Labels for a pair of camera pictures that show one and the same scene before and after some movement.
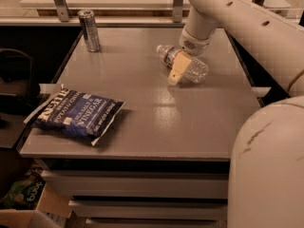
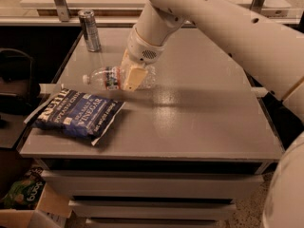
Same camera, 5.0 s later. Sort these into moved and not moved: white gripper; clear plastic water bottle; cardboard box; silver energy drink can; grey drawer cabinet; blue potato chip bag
Moved: white gripper; clear plastic water bottle
Not moved: cardboard box; grey drawer cabinet; blue potato chip bag; silver energy drink can
